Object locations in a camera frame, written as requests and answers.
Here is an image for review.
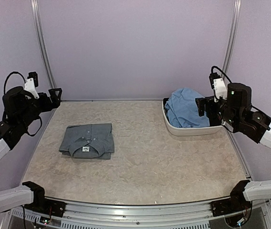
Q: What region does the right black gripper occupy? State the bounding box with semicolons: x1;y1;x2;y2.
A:
196;95;241;128

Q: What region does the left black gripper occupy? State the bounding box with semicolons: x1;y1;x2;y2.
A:
18;87;61;128

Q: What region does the grey long sleeve shirt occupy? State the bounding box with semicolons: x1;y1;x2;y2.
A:
59;123;115;160

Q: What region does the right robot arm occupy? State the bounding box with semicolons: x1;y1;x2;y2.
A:
195;79;271;212

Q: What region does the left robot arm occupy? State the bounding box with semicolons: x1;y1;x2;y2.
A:
0;86;62;213

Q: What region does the light blue shirt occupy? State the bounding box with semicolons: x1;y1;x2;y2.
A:
164;88;210;128

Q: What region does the white plastic bin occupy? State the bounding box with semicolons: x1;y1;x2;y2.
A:
162;98;222;136

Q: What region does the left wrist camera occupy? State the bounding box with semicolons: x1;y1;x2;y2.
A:
24;72;39;99

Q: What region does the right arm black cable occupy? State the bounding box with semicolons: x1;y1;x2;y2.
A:
210;65;271;134

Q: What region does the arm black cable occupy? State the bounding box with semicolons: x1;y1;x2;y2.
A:
3;71;43;138
210;65;271;134

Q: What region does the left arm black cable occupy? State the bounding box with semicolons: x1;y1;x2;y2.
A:
3;71;43;138

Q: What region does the left aluminium frame post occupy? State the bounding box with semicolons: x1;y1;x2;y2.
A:
30;0;56;89

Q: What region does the aluminium frame post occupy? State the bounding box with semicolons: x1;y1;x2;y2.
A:
222;0;242;73
30;0;56;89

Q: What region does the right aluminium frame post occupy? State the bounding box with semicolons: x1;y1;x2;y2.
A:
222;0;242;73

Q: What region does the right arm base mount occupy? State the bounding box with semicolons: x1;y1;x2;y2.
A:
211;198;252;217

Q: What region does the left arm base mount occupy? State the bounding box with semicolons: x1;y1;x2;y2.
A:
25;198;67;218

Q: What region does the front aluminium rail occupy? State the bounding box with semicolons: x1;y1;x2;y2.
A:
5;188;269;229

